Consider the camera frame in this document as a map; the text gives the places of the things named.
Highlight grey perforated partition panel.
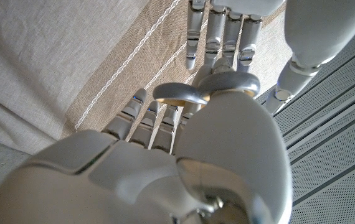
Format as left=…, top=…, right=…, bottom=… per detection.
left=255, top=12, right=355, bottom=224

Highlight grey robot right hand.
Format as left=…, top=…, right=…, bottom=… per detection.
left=0, top=57, right=293, bottom=224

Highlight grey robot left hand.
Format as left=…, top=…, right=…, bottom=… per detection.
left=185, top=0, right=355, bottom=116

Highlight grey yellow handled scissors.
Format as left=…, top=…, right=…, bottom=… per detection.
left=152, top=72, right=261, bottom=107

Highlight beige striped curtain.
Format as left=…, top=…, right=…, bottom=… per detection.
left=0, top=0, right=293, bottom=156

